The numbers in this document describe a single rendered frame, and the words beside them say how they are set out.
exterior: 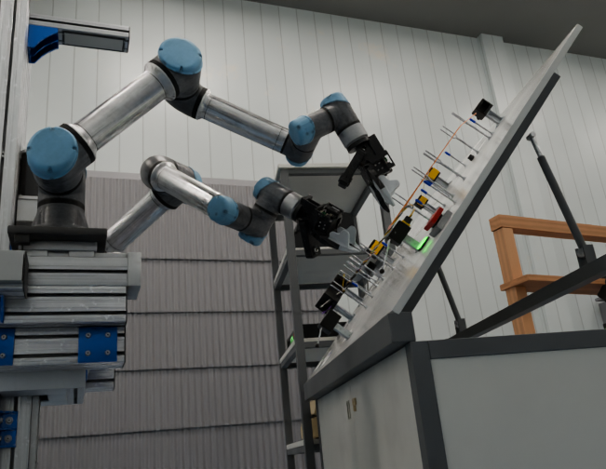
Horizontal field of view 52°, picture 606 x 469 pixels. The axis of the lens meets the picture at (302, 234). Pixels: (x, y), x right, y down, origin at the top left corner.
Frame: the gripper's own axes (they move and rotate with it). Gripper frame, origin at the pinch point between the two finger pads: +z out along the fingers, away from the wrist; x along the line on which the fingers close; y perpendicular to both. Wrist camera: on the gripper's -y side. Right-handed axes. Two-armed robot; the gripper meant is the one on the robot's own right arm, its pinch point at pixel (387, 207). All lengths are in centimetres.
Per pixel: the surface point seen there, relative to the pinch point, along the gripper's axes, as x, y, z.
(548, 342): -29, 8, 47
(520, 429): -33, -8, 58
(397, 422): -19, -29, 47
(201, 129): 382, -18, -191
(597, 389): -29, 12, 61
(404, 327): -32.4, -18.4, 28.2
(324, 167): 107, 11, -42
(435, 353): -33, -16, 36
